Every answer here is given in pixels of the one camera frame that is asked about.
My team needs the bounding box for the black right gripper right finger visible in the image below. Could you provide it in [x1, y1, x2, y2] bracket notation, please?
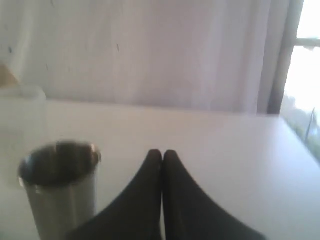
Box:
[162, 150, 265, 240]

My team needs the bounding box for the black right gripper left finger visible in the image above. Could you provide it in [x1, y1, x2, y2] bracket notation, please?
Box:
[65, 149, 163, 240]

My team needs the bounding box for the stainless steel cup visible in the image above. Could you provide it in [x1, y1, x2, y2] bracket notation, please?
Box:
[17, 140, 102, 240]

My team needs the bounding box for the frosted translucent plastic cup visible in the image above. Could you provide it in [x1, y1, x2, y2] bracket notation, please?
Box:
[0, 85, 47, 161]

